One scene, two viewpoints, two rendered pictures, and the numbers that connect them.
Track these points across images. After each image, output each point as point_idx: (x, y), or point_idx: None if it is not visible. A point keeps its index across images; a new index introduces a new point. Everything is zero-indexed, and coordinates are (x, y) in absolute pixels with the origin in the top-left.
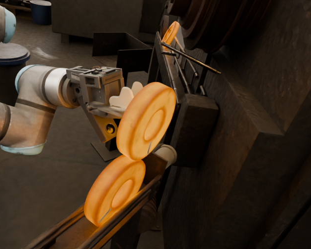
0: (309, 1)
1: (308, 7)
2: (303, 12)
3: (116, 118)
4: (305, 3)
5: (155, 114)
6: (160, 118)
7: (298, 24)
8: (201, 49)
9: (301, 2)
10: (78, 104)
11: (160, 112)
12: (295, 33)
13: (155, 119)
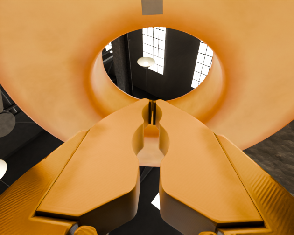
0: (288, 135)
1: (286, 130)
2: None
3: (55, 150)
4: None
5: (216, 84)
6: (213, 65)
7: None
8: None
9: None
10: None
11: (201, 89)
12: None
13: (217, 64)
